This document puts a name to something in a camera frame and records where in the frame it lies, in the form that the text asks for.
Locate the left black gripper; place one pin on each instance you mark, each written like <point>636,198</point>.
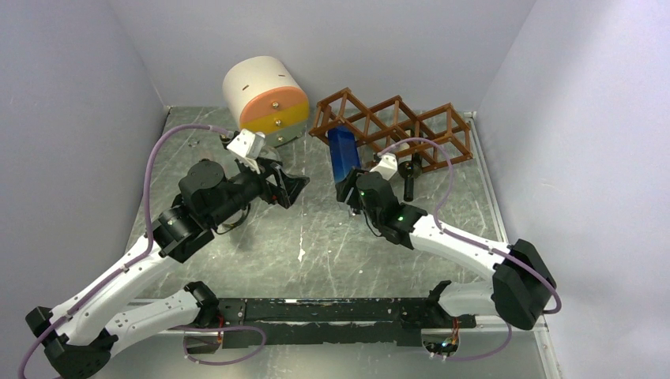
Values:
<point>287,186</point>

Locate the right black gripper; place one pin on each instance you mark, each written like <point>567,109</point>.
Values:
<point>345,185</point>

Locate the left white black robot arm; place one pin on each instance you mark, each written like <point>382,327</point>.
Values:
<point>81,335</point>

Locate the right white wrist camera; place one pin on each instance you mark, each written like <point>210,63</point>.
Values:
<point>387,166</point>

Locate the cream orange cylindrical container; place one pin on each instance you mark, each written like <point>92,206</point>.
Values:
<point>263,97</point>

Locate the green wine bottle white label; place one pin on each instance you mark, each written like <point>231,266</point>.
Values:
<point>410,168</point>

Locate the blue square bottle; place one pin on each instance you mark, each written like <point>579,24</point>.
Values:
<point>343,152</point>

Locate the brown wooden wine rack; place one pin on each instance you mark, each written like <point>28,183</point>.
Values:
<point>390,121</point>

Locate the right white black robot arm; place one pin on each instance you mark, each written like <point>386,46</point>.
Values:
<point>516,285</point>

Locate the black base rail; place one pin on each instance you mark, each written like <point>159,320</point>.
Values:
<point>331,320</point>

